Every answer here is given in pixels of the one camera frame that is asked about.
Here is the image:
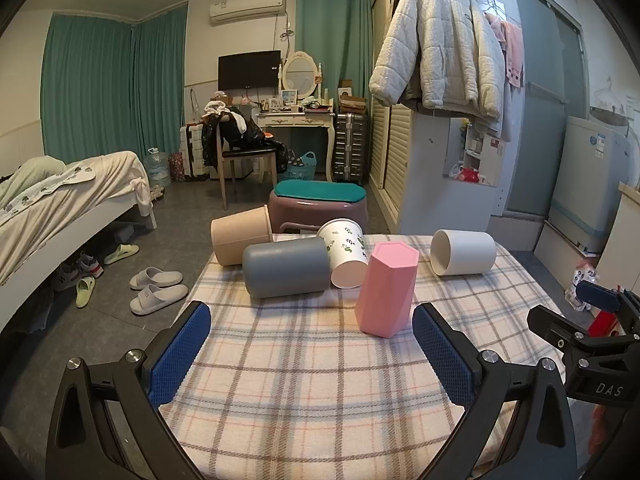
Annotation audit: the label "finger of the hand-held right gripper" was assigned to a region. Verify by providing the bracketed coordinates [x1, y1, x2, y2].
[576, 280, 640, 337]
[526, 304, 593, 361]

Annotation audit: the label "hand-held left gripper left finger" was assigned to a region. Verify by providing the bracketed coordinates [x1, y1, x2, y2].
[46, 301, 213, 480]

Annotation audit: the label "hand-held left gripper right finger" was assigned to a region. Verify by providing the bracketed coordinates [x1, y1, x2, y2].
[411, 302, 578, 480]

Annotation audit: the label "pink hexagonal cup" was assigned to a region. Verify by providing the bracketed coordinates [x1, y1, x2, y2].
[354, 241, 420, 336]

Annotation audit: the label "plain white cup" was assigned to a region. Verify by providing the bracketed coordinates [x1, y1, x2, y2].
[430, 229, 497, 277]

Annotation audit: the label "beige cup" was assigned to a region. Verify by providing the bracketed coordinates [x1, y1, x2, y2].
[210, 206, 273, 267]

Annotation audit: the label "grey cup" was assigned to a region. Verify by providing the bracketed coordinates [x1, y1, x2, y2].
[242, 237, 332, 300]

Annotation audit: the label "white leaf print cup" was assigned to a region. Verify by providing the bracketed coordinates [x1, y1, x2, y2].
[316, 218, 371, 289]

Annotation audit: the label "white printed packet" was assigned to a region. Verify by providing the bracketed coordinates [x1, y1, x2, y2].
[566, 260, 601, 313]

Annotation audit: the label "red object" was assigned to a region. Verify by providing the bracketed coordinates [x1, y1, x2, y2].
[586, 310, 621, 338]

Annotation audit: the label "white slipper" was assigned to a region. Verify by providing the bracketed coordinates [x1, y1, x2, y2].
[130, 267, 184, 291]
[130, 284, 190, 316]

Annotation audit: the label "beige cabinet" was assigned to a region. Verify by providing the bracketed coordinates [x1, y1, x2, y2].
[617, 182, 640, 291]

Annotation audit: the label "white washing machine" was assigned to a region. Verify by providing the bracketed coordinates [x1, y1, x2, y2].
[547, 114, 633, 255]

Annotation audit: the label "green slipper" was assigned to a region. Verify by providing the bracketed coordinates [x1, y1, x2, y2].
[104, 244, 140, 266]
[75, 276, 96, 309]

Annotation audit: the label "plaid tablecloth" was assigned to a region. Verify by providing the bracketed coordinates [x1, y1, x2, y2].
[159, 232, 576, 480]

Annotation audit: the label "grey sneakers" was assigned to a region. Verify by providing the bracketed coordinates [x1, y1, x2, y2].
[52, 252, 104, 292]

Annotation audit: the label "bed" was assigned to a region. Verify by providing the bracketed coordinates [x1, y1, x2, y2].
[0, 152, 158, 333]

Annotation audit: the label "purple plastic stool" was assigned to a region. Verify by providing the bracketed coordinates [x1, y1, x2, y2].
[268, 187, 370, 237]

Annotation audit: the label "cream blanket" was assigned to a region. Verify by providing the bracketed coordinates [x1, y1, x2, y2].
[0, 152, 152, 286]

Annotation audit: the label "clear water jug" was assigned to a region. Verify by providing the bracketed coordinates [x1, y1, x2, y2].
[145, 147, 172, 188]

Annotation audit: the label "frosted glass door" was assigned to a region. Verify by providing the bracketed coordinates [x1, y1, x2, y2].
[505, 0, 588, 221]

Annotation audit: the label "white patterned suitcase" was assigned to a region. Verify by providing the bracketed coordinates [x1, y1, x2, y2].
[179, 122, 210, 178]

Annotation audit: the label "cream louvred wardrobe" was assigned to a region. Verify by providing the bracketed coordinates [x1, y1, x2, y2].
[369, 0, 501, 233]

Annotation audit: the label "teal seat cushion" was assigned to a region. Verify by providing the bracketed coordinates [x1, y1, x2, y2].
[274, 180, 368, 205]

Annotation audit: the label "wooden chair black seat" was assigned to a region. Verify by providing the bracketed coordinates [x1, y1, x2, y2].
[216, 120, 278, 211]

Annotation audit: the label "blue laundry basket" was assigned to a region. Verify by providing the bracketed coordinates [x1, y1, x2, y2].
[286, 151, 318, 182]

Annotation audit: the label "black clothes pile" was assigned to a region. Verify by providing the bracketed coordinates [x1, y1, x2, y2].
[201, 109, 288, 172]

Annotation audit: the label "silver suitcase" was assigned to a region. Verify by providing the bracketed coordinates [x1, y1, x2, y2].
[332, 113, 370, 184]

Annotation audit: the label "pale green quilt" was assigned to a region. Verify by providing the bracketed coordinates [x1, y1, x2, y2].
[0, 156, 67, 203]

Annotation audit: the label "white cloth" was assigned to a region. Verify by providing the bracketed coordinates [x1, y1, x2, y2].
[204, 101, 247, 133]

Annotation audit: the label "pink garment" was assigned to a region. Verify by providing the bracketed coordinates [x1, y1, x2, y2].
[484, 12, 526, 91]

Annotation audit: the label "white dressing table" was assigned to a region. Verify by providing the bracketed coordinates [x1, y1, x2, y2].
[256, 110, 336, 183]

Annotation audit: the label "cardboard boxes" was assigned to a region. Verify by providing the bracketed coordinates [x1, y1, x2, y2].
[337, 79, 371, 115]

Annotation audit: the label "teal curtain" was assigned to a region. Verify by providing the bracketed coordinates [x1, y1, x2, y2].
[131, 2, 190, 153]
[295, 0, 377, 97]
[41, 13, 136, 161]

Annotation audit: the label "black television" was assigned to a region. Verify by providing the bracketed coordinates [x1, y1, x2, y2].
[218, 50, 282, 92]

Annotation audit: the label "white puffer jacket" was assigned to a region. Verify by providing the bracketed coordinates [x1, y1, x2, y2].
[369, 0, 507, 120]

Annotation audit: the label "oval vanity mirror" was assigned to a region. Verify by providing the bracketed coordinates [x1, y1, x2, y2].
[281, 51, 323, 98]

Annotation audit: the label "white air conditioner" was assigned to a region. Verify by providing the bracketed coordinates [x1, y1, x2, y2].
[209, 0, 288, 27]

